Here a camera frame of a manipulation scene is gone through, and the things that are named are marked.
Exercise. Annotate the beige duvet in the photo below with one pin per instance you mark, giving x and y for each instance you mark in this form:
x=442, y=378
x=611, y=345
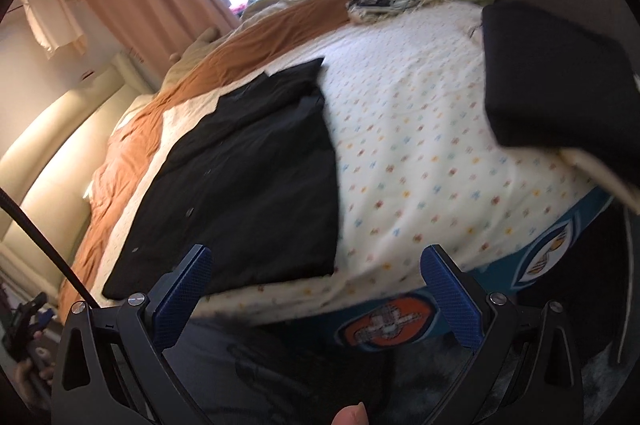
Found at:
x=280, y=2

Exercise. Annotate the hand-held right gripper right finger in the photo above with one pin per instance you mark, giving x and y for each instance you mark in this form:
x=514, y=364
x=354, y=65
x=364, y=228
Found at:
x=450, y=290

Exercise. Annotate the orange blanket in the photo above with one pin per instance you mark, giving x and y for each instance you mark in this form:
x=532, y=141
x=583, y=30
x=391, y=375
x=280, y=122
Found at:
x=130, y=145

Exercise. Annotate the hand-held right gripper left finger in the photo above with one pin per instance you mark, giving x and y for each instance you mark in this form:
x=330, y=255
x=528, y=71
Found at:
x=182, y=290

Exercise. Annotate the white dotted sheet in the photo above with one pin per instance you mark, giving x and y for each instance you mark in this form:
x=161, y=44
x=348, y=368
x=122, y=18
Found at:
x=425, y=130

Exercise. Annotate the dark folded garment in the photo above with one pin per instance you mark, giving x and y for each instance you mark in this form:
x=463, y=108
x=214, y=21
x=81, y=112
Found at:
x=560, y=80

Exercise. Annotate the person's left hand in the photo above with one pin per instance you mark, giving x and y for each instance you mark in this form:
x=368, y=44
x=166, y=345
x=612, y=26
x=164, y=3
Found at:
x=37, y=374

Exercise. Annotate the black button shirt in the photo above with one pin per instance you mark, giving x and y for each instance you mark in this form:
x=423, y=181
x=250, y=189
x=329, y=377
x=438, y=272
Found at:
x=240, y=185

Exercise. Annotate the white hanging shirt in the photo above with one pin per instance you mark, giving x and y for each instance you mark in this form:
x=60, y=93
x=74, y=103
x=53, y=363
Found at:
x=52, y=15

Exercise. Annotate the person's dark patterned pants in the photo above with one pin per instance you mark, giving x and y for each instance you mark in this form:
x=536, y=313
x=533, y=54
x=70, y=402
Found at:
x=300, y=375

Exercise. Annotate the person's right hand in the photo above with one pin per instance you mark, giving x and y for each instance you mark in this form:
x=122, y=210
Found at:
x=351, y=415

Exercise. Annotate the cream padded headboard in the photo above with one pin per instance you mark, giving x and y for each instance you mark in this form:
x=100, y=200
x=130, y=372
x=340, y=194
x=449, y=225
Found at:
x=50, y=175

